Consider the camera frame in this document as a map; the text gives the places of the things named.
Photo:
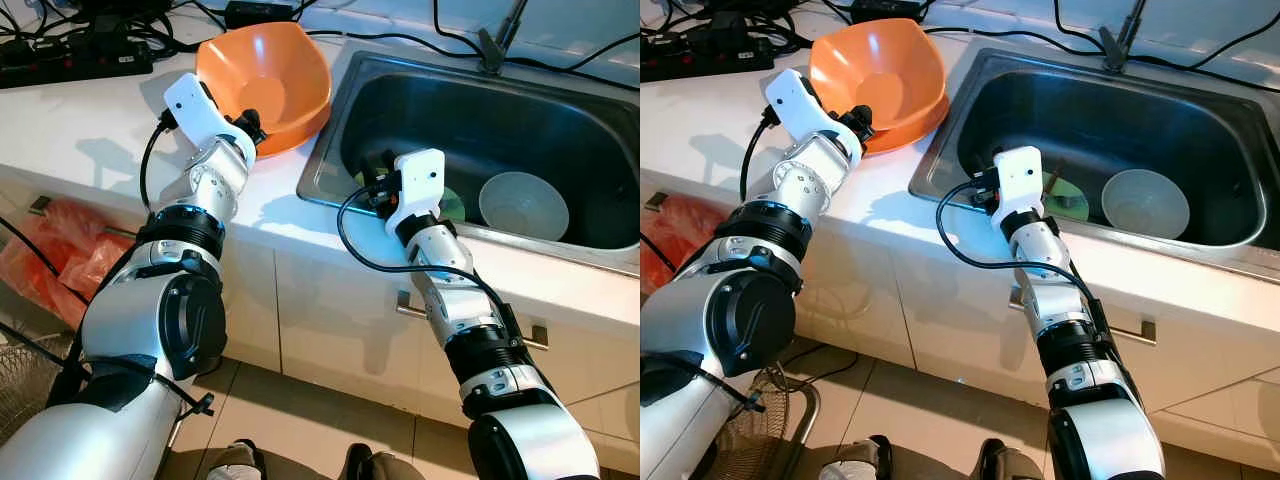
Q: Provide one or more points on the red plastic bag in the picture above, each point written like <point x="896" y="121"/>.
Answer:
<point x="50" y="250"/>
<point x="665" y="245"/>

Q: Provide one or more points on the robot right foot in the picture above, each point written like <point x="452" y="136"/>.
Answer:
<point x="1012" y="462"/>
<point x="385" y="465"/>

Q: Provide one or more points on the stainless steel sink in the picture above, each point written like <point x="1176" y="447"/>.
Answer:
<point x="520" y="120"/>
<point x="1150" y="115"/>

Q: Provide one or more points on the orange plastic bowl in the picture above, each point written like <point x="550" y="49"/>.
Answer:
<point x="270" y="75"/>
<point x="885" y="70"/>

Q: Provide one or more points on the black power strip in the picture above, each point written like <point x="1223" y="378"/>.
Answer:
<point x="75" y="62"/>
<point x="705" y="60"/>

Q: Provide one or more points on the pale grey bowl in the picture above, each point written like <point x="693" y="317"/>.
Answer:
<point x="523" y="206"/>
<point x="1146" y="203"/>

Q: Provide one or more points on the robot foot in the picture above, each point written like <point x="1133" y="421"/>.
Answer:
<point x="855" y="460"/>
<point x="235" y="462"/>
<point x="385" y="465"/>
<point x="1012" y="462"/>

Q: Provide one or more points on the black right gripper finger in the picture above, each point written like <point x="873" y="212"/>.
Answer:
<point x="391" y="162"/>
<point x="998" y="159"/>

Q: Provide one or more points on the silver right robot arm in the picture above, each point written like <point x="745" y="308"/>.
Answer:
<point x="450" y="290"/>
<point x="1050" y="290"/>

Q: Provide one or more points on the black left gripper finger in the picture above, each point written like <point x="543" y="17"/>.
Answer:
<point x="866" y="117"/>
<point x="256" y="121"/>

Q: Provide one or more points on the black power adapter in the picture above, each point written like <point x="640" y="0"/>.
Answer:
<point x="258" y="14"/>
<point x="888" y="10"/>

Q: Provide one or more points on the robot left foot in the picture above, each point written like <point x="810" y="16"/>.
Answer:
<point x="855" y="460"/>
<point x="235" y="462"/>

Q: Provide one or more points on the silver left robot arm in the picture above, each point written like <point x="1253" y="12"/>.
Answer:
<point x="700" y="320"/>
<point x="130" y="320"/>

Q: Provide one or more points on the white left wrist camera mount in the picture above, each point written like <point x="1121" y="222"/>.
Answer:
<point x="792" y="98"/>
<point x="190" y="100"/>

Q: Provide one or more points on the metal faucet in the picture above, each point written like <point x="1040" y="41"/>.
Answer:
<point x="492" y="52"/>
<point x="1112" y="50"/>

